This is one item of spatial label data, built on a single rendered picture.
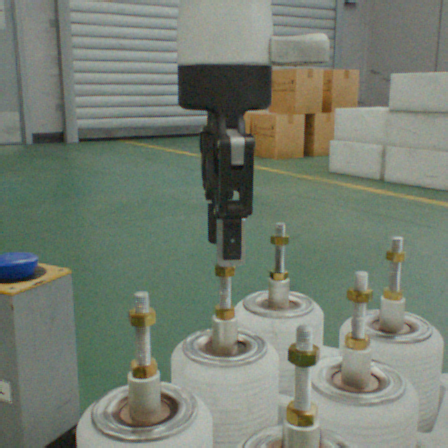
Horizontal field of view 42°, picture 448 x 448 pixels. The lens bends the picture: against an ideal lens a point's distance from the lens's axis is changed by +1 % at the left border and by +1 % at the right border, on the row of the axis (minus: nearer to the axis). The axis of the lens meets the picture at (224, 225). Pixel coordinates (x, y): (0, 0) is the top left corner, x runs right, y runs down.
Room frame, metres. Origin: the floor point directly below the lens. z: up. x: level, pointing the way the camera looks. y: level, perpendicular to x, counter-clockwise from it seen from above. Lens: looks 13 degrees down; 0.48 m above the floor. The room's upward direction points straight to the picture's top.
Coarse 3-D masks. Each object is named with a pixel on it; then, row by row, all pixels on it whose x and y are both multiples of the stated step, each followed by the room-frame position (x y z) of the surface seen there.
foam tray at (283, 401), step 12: (324, 348) 0.62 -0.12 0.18; (336, 348) 0.62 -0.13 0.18; (444, 384) 0.54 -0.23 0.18; (444, 396) 0.54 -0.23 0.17; (444, 408) 0.49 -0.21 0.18; (444, 420) 0.47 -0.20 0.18; (420, 432) 0.45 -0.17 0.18; (432, 432) 0.46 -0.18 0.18; (444, 432) 0.46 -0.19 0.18; (420, 444) 0.44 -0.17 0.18; (432, 444) 0.44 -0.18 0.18; (444, 444) 0.44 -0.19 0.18
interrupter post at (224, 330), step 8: (216, 320) 0.47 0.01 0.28; (224, 320) 0.46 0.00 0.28; (232, 320) 0.47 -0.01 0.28; (216, 328) 0.47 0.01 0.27; (224, 328) 0.46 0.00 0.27; (232, 328) 0.47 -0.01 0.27; (216, 336) 0.47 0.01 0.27; (224, 336) 0.46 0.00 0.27; (232, 336) 0.47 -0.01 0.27; (216, 344) 0.47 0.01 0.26; (224, 344) 0.46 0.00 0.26; (232, 344) 0.47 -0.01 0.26; (224, 352) 0.46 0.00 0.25
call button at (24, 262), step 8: (0, 256) 0.49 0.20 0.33; (8, 256) 0.49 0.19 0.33; (16, 256) 0.49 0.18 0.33; (24, 256) 0.49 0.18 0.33; (32, 256) 0.49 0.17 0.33; (0, 264) 0.47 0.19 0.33; (8, 264) 0.47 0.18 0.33; (16, 264) 0.47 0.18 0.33; (24, 264) 0.48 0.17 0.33; (32, 264) 0.48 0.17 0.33; (0, 272) 0.47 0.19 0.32; (8, 272) 0.47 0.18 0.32; (16, 272) 0.48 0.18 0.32; (24, 272) 0.48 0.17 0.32; (32, 272) 0.49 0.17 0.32
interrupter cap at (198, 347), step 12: (192, 336) 0.49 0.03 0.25; (204, 336) 0.49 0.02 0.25; (240, 336) 0.49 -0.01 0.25; (252, 336) 0.49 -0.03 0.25; (192, 348) 0.47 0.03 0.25; (204, 348) 0.47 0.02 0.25; (240, 348) 0.47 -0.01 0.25; (252, 348) 0.47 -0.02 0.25; (264, 348) 0.46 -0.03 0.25; (192, 360) 0.45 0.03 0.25; (204, 360) 0.44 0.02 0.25; (216, 360) 0.44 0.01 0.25; (228, 360) 0.44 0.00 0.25; (240, 360) 0.44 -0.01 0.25; (252, 360) 0.44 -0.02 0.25
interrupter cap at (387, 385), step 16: (320, 368) 0.43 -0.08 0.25; (336, 368) 0.43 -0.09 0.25; (384, 368) 0.43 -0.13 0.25; (320, 384) 0.40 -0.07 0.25; (336, 384) 0.41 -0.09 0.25; (384, 384) 0.41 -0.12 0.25; (400, 384) 0.40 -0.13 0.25; (336, 400) 0.38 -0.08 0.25; (352, 400) 0.38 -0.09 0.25; (368, 400) 0.38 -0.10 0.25; (384, 400) 0.38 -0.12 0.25
